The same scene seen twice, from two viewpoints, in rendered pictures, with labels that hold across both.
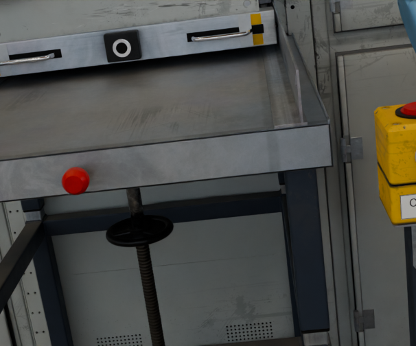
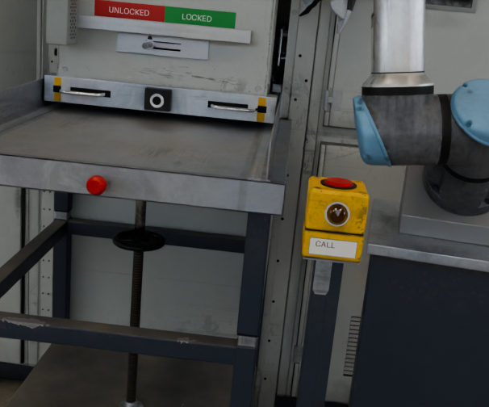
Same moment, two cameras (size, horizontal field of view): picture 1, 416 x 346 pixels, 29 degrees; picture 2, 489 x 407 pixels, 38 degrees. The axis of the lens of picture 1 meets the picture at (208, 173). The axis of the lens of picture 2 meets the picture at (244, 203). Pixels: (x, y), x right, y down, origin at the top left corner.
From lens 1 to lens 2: 23 cm
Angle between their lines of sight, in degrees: 3
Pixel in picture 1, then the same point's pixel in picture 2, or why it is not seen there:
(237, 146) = (217, 186)
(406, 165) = (318, 217)
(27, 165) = (64, 167)
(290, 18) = (292, 107)
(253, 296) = (219, 316)
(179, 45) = (200, 108)
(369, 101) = not seen: hidden behind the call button
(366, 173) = not seen: hidden behind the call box
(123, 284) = (119, 285)
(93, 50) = (135, 98)
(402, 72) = (368, 167)
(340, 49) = (325, 139)
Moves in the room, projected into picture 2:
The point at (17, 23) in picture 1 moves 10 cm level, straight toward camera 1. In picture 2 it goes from (82, 65) to (81, 69)
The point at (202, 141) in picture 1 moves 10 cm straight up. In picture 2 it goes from (194, 177) to (198, 117)
